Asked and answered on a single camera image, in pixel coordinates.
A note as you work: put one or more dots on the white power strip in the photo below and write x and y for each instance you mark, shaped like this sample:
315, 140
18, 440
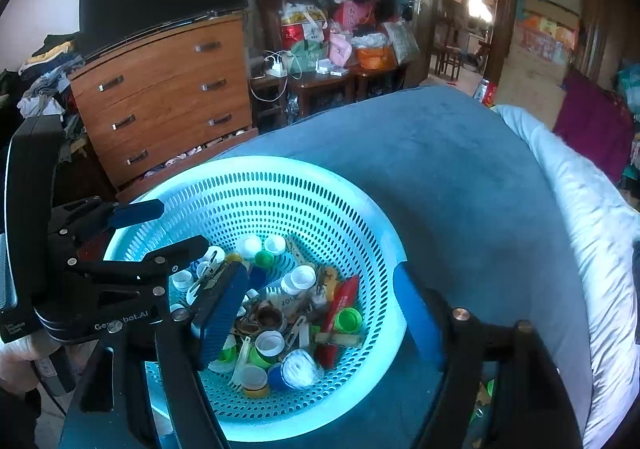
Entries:
275, 72

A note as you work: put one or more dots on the wooden door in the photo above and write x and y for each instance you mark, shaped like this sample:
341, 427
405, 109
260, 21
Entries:
429, 4

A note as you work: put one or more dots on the red white packet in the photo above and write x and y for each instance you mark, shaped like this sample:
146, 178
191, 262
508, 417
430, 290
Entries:
486, 91

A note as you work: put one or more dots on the red white-print tube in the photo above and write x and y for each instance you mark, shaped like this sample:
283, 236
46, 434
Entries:
342, 309

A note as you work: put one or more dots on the person's left hand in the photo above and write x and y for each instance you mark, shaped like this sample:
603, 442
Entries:
17, 354

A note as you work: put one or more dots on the heap of mixed clothes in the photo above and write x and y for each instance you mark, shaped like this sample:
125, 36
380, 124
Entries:
631, 84

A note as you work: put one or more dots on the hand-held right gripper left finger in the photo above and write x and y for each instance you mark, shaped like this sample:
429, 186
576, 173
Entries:
220, 314

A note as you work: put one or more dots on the pile of plastic bottle caps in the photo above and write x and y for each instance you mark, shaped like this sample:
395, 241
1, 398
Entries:
302, 276

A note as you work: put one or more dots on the blue bed blanket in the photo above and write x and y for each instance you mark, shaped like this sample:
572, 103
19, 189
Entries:
450, 179

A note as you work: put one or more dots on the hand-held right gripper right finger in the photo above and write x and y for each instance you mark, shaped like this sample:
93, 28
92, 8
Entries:
417, 314

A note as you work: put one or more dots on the white duvet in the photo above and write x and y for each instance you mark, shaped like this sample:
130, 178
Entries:
590, 254

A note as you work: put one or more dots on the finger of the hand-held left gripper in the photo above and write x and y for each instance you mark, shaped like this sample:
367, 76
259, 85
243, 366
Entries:
137, 212
185, 246

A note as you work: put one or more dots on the wooden dresser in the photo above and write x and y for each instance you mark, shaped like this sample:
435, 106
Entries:
165, 79

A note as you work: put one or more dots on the stack of cardboard boxes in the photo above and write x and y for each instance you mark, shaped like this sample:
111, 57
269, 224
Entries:
540, 74

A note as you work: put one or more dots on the teal plastic basket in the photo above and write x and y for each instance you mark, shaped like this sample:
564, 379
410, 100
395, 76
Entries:
280, 199

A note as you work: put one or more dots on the small dark wooden table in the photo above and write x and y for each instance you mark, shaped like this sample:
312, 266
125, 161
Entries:
320, 84

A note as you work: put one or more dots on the magenta blanket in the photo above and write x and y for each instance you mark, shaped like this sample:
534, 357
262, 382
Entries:
595, 129

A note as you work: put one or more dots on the pile of bags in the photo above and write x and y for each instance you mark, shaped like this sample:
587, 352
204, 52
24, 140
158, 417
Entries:
350, 14

